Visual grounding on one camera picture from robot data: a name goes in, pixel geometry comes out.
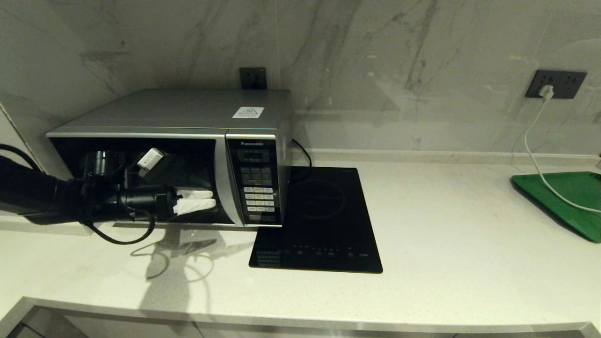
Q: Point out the wide black wall outlet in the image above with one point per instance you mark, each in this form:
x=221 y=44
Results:
x=569 y=83

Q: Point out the black induction cooktop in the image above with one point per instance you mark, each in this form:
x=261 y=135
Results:
x=328 y=211

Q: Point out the green plastic tray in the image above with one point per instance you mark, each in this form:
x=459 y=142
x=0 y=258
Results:
x=577 y=188

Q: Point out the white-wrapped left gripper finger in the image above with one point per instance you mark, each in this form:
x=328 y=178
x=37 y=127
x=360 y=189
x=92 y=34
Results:
x=197 y=205
x=197 y=194

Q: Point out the small black wall outlet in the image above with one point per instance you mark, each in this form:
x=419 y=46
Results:
x=253 y=78

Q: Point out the white power plug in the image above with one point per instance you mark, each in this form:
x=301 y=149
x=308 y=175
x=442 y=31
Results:
x=546 y=91

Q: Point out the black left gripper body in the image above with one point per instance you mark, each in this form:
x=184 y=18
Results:
x=148 y=203

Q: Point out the white warning sticker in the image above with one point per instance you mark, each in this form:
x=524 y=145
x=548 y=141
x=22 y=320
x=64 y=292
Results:
x=248 y=112

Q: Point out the silver Panasonic microwave oven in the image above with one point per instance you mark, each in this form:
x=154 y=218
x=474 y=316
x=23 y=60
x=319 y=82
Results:
x=188 y=109

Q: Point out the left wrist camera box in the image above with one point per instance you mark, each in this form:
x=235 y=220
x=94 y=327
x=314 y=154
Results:
x=150 y=162

